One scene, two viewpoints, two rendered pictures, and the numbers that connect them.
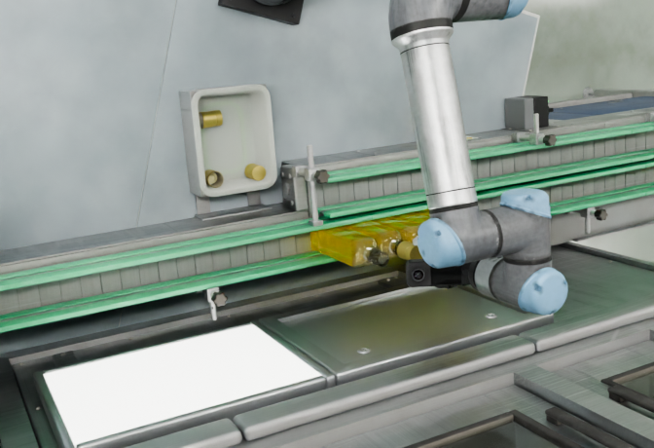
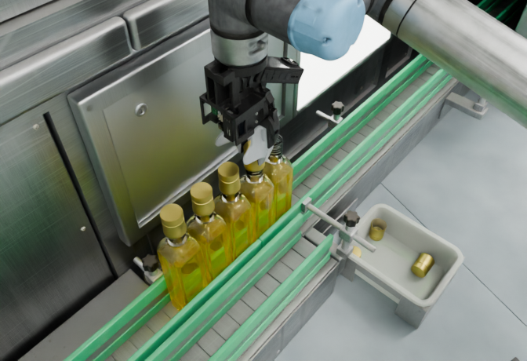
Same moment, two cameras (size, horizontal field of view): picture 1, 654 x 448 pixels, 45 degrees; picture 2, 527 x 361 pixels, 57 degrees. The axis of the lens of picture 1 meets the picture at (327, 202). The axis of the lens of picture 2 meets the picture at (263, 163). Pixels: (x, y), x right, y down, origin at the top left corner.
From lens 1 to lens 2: 1.39 m
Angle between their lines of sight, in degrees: 59
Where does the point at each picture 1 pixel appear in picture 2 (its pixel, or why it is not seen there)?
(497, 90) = not seen: outside the picture
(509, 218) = not seen: outside the picture
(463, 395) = not seen: outside the picture
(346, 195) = (279, 271)
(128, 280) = (376, 122)
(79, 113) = (485, 213)
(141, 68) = (491, 268)
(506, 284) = not seen: outside the picture
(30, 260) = (434, 103)
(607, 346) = (16, 25)
